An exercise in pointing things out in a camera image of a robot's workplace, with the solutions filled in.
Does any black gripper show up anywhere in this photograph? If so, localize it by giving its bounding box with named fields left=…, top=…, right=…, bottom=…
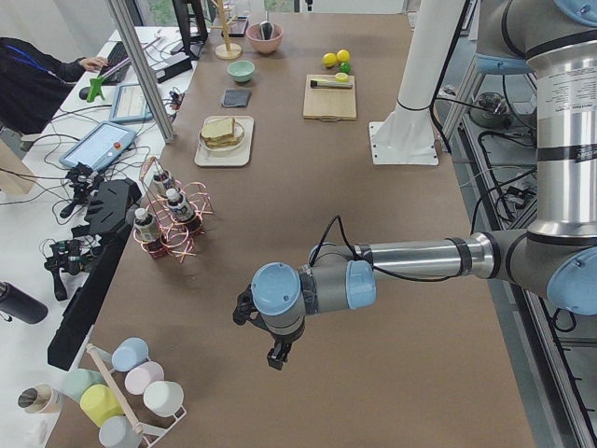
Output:
left=232, top=287, right=299, bottom=371

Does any bread slice bottom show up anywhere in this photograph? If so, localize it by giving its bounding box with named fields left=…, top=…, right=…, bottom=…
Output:
left=203, top=122, right=244, bottom=148

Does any bread slice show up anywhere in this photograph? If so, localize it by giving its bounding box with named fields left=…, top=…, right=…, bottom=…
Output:
left=201, top=117, right=235, bottom=141
left=203, top=122, right=244, bottom=148

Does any white round plate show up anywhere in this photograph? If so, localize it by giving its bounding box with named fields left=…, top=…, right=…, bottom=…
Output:
left=199, top=122, right=245, bottom=152

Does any bread slice top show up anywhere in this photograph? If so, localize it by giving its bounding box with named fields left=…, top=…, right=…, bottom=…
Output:
left=201, top=117, right=235, bottom=141

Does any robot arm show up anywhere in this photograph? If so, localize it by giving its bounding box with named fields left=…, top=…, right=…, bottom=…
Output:
left=232, top=1, right=596, bottom=369

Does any cream rabbit tray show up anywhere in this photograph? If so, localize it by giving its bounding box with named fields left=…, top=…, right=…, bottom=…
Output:
left=194, top=116, right=254, bottom=167

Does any white cup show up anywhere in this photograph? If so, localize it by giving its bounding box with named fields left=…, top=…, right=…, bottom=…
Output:
left=143, top=380, right=184, bottom=417

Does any pink cup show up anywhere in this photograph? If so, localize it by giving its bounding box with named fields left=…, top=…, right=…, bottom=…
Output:
left=124, top=360, right=164, bottom=395

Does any blue cup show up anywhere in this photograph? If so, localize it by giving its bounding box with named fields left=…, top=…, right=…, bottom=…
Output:
left=111, top=337, right=149, bottom=372

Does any bottle lower left rack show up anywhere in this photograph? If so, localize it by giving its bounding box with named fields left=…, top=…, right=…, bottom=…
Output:
left=166, top=189, right=195, bottom=223

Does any grey cup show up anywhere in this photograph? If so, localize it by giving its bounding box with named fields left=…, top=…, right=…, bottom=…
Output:
left=99, top=415, right=142, bottom=448

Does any yellow cup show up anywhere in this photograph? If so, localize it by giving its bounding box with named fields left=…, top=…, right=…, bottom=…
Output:
left=79, top=384, right=124, bottom=427

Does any bottle lower right rack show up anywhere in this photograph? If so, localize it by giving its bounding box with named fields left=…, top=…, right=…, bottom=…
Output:
left=134, top=207, right=160, bottom=243

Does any bottle upper in rack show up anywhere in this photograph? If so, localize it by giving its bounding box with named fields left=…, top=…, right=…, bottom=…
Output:
left=152, top=171, right=176, bottom=196

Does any green cup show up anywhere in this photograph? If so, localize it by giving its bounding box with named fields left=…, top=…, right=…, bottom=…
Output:
left=62, top=368, right=105, bottom=403

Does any steel tumbler cup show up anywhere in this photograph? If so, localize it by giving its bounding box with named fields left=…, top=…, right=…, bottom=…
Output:
left=18, top=384, right=62, bottom=413

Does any wooden cutting board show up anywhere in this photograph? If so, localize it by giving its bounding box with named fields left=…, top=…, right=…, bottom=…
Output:
left=302, top=75, right=357, bottom=120

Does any grey folded cloth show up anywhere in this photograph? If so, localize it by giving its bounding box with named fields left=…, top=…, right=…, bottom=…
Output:
left=220, top=89, right=251, bottom=108

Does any black water bottle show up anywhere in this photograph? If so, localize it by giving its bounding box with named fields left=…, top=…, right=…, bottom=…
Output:
left=1, top=282, right=48, bottom=324

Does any steel cylinder muddler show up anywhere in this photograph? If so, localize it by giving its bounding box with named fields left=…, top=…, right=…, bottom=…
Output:
left=310, top=78, right=337, bottom=88

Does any blue teach pendant tablet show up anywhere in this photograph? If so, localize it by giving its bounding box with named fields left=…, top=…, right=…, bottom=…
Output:
left=59, top=121, right=136, bottom=172

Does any half lemon slice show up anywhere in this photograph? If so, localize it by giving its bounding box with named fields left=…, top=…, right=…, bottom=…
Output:
left=334, top=72, right=349, bottom=82

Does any green bowl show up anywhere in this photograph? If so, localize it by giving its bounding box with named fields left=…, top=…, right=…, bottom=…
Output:
left=227, top=60, right=256, bottom=84

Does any green lime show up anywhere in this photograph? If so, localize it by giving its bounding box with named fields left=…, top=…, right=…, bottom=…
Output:
left=339, top=62, right=352, bottom=75

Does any yellow lemon lower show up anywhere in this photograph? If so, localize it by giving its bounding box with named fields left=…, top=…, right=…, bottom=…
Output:
left=322, top=52, right=338, bottom=68

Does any yellow lemon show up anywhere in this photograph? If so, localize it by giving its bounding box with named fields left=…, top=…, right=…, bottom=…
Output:
left=336, top=49, right=351, bottom=63
left=322, top=52, right=338, bottom=68

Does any yellow lemon upper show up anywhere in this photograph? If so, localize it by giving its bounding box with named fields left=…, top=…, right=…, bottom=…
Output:
left=336, top=49, right=351, bottom=63

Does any wooden mug tree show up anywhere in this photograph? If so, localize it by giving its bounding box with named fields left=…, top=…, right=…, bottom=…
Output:
left=211, top=0, right=243, bottom=61

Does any pink bowl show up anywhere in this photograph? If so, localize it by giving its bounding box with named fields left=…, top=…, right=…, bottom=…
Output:
left=245, top=21, right=285, bottom=56

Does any black keyboard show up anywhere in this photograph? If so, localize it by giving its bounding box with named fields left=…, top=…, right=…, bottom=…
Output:
left=100, top=41, right=130, bottom=85

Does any person at desk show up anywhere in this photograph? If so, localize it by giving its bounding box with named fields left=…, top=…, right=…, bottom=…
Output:
left=1, top=37, right=108, bottom=134

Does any copper wire bottle rack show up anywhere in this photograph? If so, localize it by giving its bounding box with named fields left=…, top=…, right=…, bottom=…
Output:
left=132, top=156, right=214, bottom=262

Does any aluminium frame post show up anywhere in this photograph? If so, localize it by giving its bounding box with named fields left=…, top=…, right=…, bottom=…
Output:
left=106, top=0, right=174, bottom=144

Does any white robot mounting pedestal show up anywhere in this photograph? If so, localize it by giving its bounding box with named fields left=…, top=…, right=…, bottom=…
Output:
left=369, top=0, right=468, bottom=166

